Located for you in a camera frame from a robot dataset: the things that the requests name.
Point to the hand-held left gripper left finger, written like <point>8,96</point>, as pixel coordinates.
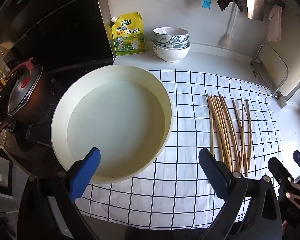
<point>86,172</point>

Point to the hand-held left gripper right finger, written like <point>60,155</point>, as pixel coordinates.
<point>213,171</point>

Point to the bunch of wooden chopsticks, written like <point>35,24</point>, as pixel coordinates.
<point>225,132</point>

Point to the cream round tray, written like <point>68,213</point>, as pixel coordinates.
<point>115,130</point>

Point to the white black checkered cloth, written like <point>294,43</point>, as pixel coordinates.
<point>185,130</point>

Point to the metal dish rack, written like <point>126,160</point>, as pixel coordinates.
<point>285,77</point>

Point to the dark cooking pot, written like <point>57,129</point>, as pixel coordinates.
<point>36,97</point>

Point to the glass pot lid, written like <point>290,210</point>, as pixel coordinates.
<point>21,90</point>

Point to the plain white bowl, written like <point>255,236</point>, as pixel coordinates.
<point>171,53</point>

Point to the blue patterned bowl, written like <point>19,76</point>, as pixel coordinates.
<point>170,35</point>
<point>180,44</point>

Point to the beige hanging towel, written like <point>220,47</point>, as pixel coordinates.
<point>275,25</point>

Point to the yellow seasoning pouch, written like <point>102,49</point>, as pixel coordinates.
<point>128,37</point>

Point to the black range hood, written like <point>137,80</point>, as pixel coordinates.
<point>52,22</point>

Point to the steel cleaver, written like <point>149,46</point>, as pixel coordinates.
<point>255,7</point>

